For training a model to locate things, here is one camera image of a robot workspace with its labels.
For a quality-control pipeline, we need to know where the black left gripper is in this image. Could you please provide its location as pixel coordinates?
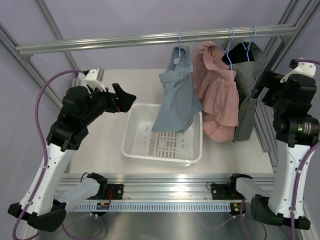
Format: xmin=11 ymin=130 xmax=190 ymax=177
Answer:
xmin=81 ymin=83 xmax=136 ymax=126

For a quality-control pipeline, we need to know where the grey pleated skirt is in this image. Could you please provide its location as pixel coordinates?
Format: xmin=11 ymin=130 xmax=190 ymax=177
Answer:
xmin=222 ymin=39 xmax=266 ymax=143

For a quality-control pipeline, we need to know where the blue wire hanger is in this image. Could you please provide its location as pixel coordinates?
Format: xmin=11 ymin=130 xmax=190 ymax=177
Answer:
xmin=217 ymin=26 xmax=237 ymax=72
xmin=173 ymin=30 xmax=186 ymax=72
xmin=242 ymin=25 xmax=257 ymax=62

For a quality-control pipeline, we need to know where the pink ruffled skirt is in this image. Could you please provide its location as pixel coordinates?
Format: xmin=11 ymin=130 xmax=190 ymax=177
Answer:
xmin=192 ymin=41 xmax=239 ymax=142

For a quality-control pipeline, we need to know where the blue denim skirt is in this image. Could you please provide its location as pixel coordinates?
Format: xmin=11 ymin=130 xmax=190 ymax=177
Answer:
xmin=152 ymin=46 xmax=203 ymax=133

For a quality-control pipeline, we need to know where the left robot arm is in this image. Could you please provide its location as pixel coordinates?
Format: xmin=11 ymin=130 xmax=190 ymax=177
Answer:
xmin=8 ymin=83 xmax=137 ymax=232

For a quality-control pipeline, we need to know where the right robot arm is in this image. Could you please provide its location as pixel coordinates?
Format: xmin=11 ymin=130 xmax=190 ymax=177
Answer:
xmin=226 ymin=71 xmax=320 ymax=230

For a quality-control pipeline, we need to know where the white plastic basket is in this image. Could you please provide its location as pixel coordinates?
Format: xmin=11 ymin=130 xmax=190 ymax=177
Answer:
xmin=121 ymin=103 xmax=203 ymax=167

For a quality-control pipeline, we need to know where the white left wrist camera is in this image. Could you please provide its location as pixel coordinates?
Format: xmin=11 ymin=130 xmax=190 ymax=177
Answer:
xmin=84 ymin=67 xmax=107 ymax=92

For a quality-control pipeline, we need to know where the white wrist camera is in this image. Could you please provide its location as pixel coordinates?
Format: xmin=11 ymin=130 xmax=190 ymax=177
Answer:
xmin=84 ymin=67 xmax=107 ymax=92
xmin=280 ymin=58 xmax=316 ymax=83

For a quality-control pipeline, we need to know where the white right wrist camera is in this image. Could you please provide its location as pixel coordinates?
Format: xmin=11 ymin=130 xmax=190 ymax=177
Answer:
xmin=280 ymin=58 xmax=316 ymax=83

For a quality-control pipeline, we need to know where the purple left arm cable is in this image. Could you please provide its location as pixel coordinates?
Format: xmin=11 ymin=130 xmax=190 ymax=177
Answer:
xmin=9 ymin=69 xmax=87 ymax=240

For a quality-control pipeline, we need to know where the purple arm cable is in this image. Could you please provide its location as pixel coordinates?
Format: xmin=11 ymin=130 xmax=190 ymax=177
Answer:
xmin=9 ymin=69 xmax=87 ymax=240
xmin=289 ymin=58 xmax=320 ymax=240

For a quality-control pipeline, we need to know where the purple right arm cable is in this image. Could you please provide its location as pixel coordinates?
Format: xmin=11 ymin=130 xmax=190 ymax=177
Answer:
xmin=289 ymin=58 xmax=320 ymax=240

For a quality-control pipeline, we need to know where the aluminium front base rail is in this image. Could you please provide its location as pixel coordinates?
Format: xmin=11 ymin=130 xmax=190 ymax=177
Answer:
xmin=54 ymin=172 xmax=278 ymax=201

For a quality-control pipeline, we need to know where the white slotted cable duct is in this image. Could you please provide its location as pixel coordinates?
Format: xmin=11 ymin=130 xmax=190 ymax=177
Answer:
xmin=72 ymin=202 xmax=231 ymax=213

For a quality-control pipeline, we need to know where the aluminium hanging rail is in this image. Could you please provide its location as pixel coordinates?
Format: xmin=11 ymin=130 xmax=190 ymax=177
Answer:
xmin=15 ymin=24 xmax=296 ymax=56

